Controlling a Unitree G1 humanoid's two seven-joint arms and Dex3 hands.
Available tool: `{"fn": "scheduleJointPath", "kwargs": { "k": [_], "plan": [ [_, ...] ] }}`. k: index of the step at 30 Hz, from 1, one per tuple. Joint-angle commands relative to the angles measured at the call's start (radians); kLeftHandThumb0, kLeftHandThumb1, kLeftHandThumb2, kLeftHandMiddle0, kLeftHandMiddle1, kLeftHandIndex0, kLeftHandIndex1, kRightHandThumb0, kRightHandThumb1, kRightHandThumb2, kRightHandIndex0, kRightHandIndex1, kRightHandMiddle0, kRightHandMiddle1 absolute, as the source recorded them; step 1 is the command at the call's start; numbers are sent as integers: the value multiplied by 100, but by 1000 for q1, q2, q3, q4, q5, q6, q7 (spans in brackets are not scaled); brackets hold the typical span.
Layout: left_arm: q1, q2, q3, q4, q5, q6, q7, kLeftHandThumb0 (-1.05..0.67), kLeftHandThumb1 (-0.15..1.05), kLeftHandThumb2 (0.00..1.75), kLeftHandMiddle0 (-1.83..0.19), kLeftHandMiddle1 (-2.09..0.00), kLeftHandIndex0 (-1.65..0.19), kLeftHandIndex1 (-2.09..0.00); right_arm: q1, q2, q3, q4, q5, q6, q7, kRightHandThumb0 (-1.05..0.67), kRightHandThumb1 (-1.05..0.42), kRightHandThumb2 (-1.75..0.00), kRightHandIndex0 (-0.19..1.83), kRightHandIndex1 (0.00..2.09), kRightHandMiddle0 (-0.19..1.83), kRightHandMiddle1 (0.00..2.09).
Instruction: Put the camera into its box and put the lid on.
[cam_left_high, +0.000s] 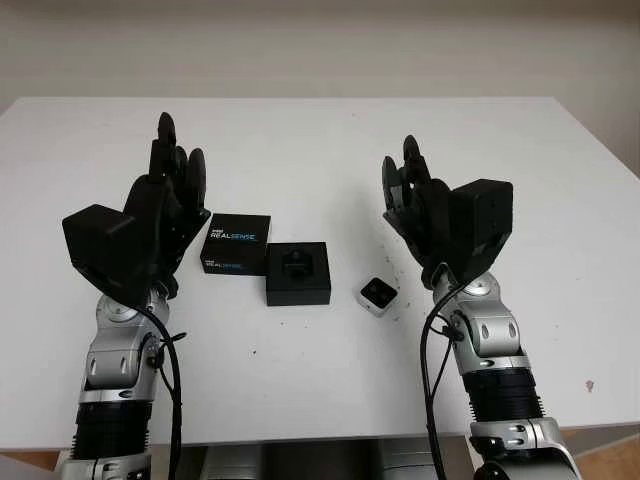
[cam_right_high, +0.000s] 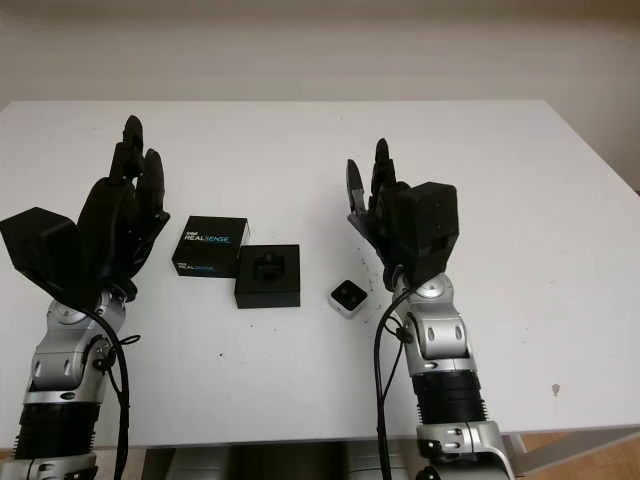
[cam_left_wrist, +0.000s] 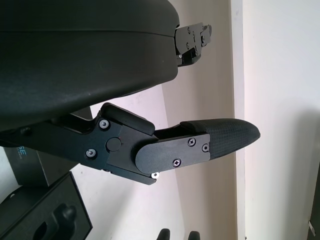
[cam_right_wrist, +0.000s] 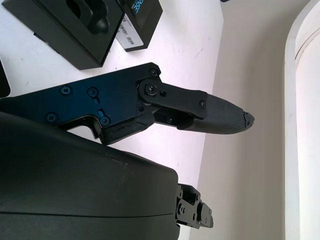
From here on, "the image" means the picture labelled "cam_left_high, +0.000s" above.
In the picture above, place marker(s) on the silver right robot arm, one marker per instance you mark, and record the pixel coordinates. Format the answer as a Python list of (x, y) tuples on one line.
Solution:
[(500, 340)]

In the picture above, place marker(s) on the small silver depth camera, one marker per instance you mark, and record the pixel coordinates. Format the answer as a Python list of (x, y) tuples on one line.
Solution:
[(376, 294)]

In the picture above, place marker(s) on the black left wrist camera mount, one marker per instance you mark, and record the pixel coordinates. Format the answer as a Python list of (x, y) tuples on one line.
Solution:
[(100, 240)]

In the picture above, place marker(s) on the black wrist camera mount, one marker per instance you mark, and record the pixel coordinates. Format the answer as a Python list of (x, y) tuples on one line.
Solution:
[(100, 240), (485, 220)]

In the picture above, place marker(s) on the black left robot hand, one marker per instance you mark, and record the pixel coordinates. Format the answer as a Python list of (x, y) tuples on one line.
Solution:
[(160, 210)]

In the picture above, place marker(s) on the grey robot torso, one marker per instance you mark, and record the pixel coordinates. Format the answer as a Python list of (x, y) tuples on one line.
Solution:
[(280, 460)]

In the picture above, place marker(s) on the black box base with insert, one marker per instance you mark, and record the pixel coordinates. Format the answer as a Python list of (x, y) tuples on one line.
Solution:
[(300, 292)]

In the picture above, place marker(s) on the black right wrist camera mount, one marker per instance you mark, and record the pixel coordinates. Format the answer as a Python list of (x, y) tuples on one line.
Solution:
[(485, 220)]

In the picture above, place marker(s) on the black RealSense box lid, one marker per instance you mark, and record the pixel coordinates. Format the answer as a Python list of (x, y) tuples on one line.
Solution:
[(235, 240)]

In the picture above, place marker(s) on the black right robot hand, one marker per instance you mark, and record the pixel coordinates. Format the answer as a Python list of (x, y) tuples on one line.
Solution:
[(430, 220)]

